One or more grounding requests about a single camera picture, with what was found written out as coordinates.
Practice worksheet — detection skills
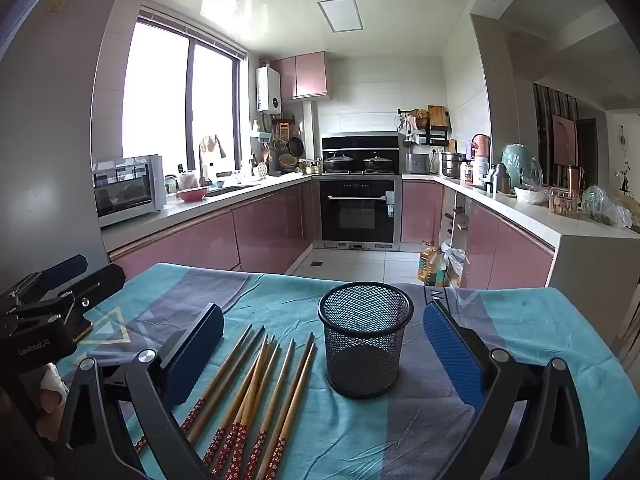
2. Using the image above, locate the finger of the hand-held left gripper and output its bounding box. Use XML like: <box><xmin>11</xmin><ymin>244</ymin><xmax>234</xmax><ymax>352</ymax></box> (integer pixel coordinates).
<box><xmin>5</xmin><ymin>262</ymin><xmax>127</xmax><ymax>346</ymax></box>
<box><xmin>0</xmin><ymin>254</ymin><xmax>89</xmax><ymax>311</ymax></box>

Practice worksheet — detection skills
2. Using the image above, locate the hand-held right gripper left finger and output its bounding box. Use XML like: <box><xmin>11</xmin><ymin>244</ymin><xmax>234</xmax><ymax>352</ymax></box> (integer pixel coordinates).
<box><xmin>52</xmin><ymin>303</ymin><xmax>225</xmax><ymax>480</ymax></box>

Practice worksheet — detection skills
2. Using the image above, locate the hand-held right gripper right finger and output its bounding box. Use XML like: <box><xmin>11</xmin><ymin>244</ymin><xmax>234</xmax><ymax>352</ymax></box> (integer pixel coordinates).
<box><xmin>422</xmin><ymin>300</ymin><xmax>591</xmax><ymax>480</ymax></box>

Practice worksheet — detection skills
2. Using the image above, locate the bunch of wooden chopsticks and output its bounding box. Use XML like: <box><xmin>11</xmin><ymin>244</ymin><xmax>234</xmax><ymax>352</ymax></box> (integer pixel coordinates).
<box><xmin>134</xmin><ymin>324</ymin><xmax>318</xmax><ymax>480</ymax></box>

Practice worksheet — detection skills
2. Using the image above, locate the black mesh cup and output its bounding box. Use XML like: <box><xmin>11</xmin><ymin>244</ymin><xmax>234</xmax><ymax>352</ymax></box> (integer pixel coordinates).
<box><xmin>318</xmin><ymin>282</ymin><xmax>415</xmax><ymax>400</ymax></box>

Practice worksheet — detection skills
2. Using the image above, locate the person's left hand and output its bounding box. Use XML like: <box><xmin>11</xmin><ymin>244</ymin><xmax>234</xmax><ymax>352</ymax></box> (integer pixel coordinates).
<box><xmin>37</xmin><ymin>361</ymin><xmax>69</xmax><ymax>443</ymax></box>

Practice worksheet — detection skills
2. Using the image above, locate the yellow cooking oil bottle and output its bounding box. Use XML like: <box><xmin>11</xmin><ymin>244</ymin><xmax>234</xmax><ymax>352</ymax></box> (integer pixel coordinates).
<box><xmin>417</xmin><ymin>240</ymin><xmax>437</xmax><ymax>283</ymax></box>
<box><xmin>431</xmin><ymin>246</ymin><xmax>447</xmax><ymax>286</ymax></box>

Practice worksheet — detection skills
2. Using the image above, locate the white microwave oven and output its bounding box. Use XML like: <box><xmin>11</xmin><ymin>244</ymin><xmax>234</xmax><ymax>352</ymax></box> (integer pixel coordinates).
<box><xmin>91</xmin><ymin>155</ymin><xmax>167</xmax><ymax>228</ymax></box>

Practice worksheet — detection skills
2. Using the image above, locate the white plastic bag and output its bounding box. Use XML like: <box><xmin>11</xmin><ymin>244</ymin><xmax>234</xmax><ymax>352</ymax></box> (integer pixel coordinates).
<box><xmin>441</xmin><ymin>242</ymin><xmax>468</xmax><ymax>281</ymax></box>

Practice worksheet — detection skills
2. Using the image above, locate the teal grey patterned tablecloth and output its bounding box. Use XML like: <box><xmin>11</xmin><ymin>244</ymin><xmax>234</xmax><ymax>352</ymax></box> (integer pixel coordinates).
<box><xmin>52</xmin><ymin>261</ymin><xmax>633</xmax><ymax>480</ymax></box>

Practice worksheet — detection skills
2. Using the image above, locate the pink base cabinet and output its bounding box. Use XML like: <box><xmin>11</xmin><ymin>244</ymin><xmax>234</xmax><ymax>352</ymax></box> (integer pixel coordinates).
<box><xmin>107</xmin><ymin>180</ymin><xmax>321</xmax><ymax>281</ymax></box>
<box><xmin>460</xmin><ymin>200</ymin><xmax>556</xmax><ymax>291</ymax></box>
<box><xmin>401</xmin><ymin>180</ymin><xmax>443</xmax><ymax>246</ymax></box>

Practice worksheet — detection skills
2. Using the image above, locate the grey refrigerator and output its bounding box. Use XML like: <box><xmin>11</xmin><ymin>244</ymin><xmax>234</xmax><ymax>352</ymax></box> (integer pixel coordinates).
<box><xmin>0</xmin><ymin>0</ymin><xmax>133</xmax><ymax>281</ymax></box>

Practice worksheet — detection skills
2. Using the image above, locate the kitchen faucet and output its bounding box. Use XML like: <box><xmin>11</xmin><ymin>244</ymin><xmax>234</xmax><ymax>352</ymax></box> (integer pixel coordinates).
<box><xmin>198</xmin><ymin>140</ymin><xmax>213</xmax><ymax>188</ymax></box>

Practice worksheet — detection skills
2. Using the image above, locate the white kitchen countertop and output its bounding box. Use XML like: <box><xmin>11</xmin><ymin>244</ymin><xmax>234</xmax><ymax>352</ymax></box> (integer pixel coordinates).
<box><xmin>100</xmin><ymin>170</ymin><xmax>640</xmax><ymax>261</ymax></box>

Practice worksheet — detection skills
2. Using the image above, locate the built-in black oven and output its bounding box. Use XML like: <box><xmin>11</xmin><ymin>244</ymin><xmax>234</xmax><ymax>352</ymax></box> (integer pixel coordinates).
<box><xmin>319</xmin><ymin>176</ymin><xmax>402</xmax><ymax>251</ymax></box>

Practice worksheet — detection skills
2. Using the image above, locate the beige dishcloth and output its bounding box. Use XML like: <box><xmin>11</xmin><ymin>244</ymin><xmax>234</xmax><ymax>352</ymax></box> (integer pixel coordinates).
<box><xmin>200</xmin><ymin>134</ymin><xmax>227</xmax><ymax>165</ymax></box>

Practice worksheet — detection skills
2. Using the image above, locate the white bowl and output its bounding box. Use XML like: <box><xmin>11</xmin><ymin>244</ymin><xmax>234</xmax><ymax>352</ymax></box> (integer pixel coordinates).
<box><xmin>514</xmin><ymin>186</ymin><xmax>550</xmax><ymax>206</ymax></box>

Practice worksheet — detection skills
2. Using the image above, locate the steel thermos flask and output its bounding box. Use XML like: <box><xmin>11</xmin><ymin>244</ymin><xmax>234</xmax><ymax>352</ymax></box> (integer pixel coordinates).
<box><xmin>482</xmin><ymin>164</ymin><xmax>511</xmax><ymax>195</ymax></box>

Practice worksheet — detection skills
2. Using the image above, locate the clear plastic food box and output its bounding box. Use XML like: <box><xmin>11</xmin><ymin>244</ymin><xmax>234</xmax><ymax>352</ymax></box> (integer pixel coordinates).
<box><xmin>547</xmin><ymin>187</ymin><xmax>581</xmax><ymax>219</ymax></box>

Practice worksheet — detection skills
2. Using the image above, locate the steel steamer pot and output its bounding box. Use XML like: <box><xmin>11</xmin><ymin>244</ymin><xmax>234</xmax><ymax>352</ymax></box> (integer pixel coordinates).
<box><xmin>440</xmin><ymin>151</ymin><xmax>465</xmax><ymax>178</ymax></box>

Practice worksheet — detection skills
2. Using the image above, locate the kitchen window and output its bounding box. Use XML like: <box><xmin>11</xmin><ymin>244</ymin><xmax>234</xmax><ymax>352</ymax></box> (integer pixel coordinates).
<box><xmin>122</xmin><ymin>7</ymin><xmax>249</xmax><ymax>181</ymax></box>

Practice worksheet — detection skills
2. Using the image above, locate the mint green appliance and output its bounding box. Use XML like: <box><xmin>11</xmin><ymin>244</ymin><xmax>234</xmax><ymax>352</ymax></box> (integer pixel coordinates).
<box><xmin>501</xmin><ymin>143</ymin><xmax>538</xmax><ymax>186</ymax></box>

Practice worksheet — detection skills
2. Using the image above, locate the plastic bag of greens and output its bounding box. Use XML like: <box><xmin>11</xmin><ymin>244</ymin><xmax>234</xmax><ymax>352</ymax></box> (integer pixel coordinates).
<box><xmin>580</xmin><ymin>185</ymin><xmax>633</xmax><ymax>228</ymax></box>

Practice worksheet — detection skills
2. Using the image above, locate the black range hood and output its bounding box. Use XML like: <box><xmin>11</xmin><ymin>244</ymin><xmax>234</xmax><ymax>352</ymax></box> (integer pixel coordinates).
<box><xmin>321</xmin><ymin>134</ymin><xmax>401</xmax><ymax>153</ymax></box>

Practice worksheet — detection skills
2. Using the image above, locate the white water heater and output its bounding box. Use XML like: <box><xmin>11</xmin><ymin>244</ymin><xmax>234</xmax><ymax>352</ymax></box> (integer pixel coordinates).
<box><xmin>256</xmin><ymin>66</ymin><xmax>282</xmax><ymax>112</ymax></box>

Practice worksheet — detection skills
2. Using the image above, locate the ceiling light panel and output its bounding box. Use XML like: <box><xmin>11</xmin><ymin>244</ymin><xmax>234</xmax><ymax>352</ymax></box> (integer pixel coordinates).
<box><xmin>317</xmin><ymin>0</ymin><xmax>365</xmax><ymax>32</ymax></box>

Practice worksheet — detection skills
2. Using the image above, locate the black wall rack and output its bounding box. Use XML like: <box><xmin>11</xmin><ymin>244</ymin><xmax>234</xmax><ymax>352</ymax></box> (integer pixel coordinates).
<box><xmin>398</xmin><ymin>107</ymin><xmax>451</xmax><ymax>148</ymax></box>

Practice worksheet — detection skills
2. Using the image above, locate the framed wall picture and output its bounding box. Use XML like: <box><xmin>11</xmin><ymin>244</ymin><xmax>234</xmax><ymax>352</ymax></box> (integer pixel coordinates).
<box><xmin>551</xmin><ymin>114</ymin><xmax>578</xmax><ymax>166</ymax></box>

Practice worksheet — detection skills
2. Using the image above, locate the pink wall cabinet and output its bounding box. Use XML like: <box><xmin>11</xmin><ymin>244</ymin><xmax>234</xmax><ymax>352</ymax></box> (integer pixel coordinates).
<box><xmin>270</xmin><ymin>52</ymin><xmax>329</xmax><ymax>102</ymax></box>

